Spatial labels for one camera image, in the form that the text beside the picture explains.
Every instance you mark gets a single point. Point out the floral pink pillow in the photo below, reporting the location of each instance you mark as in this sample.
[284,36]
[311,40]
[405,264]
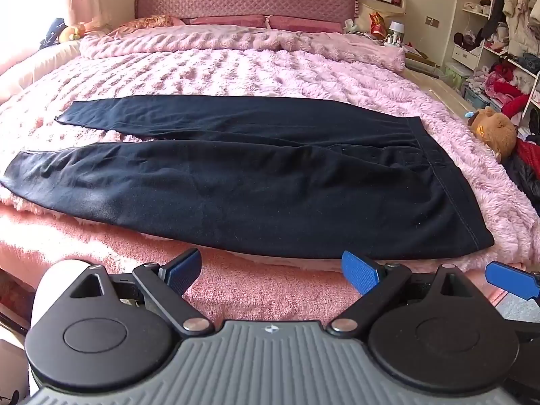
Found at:
[156,22]

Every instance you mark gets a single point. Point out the wall switch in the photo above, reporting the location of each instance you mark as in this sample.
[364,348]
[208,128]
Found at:
[431,20]

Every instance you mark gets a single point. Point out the red knitted garment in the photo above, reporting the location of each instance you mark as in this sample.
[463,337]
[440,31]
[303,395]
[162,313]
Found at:
[529,152]

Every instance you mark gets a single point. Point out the pink fluffy blanket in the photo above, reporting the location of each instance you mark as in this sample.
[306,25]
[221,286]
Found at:
[253,71]

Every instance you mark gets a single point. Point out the dark pink pillow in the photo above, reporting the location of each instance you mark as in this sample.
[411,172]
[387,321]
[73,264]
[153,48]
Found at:
[303,23]

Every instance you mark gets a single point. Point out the white wall shelf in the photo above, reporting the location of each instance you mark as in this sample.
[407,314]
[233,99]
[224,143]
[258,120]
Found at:
[384,3]

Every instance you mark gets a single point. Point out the black pants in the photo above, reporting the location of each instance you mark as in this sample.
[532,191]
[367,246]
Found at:
[253,185]

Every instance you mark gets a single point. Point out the orange plush toy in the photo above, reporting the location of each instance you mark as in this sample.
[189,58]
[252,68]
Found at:
[72,32]

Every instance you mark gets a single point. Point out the black puffer jacket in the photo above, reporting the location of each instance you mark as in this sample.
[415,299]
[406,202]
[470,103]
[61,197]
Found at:
[523,181]

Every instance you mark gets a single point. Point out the green translucent storage bin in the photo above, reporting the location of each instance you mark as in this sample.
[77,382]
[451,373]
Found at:
[457,75]

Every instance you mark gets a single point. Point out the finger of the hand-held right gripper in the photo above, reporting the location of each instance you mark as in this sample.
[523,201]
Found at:
[510,277]

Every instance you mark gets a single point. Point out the red snack bag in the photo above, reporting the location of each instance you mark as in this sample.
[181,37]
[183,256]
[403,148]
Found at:
[377,23]

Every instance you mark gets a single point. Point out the white drawer box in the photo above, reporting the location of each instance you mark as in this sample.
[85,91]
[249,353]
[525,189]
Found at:
[464,55]

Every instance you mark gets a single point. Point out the brown teddy bear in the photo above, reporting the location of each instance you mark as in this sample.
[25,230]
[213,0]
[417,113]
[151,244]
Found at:
[498,133]

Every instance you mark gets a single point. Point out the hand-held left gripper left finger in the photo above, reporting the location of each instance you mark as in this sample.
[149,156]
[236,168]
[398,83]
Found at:
[183,271]

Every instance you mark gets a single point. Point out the cream bed sheet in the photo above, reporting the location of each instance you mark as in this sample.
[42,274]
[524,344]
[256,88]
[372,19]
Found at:
[38,65]

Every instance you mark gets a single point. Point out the white table lamp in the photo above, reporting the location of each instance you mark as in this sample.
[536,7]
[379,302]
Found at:
[396,31]

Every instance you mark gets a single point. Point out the blue storage bin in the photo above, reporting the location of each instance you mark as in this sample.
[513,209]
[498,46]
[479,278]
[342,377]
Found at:
[476,98]

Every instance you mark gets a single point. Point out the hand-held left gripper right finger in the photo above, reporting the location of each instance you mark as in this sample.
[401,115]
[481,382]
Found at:
[358,271]

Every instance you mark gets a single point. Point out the beige hanging coat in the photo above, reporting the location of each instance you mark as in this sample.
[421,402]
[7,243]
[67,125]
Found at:
[523,4]

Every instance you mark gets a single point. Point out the pile of colourful clothes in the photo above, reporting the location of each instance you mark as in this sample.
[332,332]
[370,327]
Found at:
[504,86]

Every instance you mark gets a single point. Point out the white shelf unit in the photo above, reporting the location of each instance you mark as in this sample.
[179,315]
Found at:
[476,12]

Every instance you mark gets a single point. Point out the navy patterned bag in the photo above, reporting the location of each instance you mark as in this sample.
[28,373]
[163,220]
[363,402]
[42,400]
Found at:
[52,33]

